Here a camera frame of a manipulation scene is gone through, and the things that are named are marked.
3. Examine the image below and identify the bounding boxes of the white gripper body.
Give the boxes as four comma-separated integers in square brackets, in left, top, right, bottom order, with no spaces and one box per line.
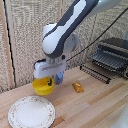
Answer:
[33,58,67,81]

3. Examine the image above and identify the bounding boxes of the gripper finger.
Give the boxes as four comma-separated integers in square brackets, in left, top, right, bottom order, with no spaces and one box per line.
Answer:
[47,76,55,87]
[54,71,65,85]

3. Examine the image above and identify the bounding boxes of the yellow bowl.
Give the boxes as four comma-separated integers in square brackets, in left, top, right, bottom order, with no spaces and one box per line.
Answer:
[31,77,55,97]

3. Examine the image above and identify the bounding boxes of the orange block with white stripes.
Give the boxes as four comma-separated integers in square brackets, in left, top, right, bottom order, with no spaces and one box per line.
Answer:
[72,82,85,94]

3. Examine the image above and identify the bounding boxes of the white floral rimmed plate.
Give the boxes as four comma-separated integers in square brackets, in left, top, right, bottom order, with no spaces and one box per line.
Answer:
[7,95,56,128]

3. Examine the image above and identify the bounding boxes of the black toaster oven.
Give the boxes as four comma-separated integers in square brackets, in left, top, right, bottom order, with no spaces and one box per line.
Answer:
[89,36,128,80]

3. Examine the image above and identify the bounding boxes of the black wire rack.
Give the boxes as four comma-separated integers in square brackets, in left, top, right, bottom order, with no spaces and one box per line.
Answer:
[79,63,112,85]

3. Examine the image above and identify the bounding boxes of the black cable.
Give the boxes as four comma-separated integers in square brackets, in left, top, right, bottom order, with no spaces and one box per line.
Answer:
[65,7,128,63]

